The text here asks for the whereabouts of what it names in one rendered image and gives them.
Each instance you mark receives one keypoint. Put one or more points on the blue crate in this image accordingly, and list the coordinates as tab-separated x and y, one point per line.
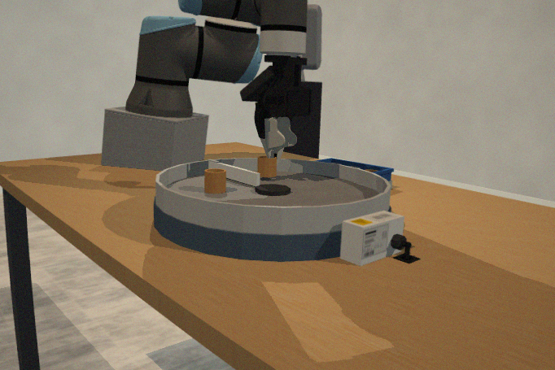
381	171

